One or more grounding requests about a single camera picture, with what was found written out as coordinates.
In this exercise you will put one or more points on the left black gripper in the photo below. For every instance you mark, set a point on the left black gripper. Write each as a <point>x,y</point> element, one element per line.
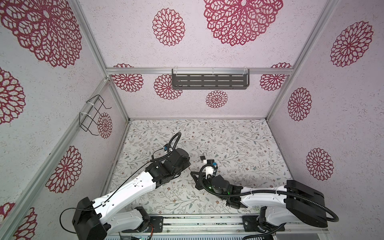
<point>187,163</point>

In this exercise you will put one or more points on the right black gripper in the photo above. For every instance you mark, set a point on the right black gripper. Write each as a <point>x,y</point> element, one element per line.
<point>198,186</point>

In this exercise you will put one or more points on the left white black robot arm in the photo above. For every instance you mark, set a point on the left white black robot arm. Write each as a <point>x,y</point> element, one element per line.
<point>95,219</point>

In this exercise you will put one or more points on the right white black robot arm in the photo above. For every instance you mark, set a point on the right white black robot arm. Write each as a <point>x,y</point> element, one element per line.
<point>292,203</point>

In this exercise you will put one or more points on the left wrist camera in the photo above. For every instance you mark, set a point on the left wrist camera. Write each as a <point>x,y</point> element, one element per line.
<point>167,148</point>

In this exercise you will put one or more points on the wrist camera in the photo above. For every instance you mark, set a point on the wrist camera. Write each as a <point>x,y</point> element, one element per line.
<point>167,148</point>
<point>211,170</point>

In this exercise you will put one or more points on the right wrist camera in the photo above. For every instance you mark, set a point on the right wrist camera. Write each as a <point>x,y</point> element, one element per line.
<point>211,170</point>

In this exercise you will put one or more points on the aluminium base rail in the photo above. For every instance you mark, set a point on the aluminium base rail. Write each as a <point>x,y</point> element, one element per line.
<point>191,227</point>

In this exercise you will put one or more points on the dark metal wall shelf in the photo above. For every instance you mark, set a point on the dark metal wall shelf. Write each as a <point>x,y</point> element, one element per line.
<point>209,81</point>

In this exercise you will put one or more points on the black wire wall rack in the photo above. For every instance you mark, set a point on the black wire wall rack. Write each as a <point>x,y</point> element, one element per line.
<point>96,121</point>

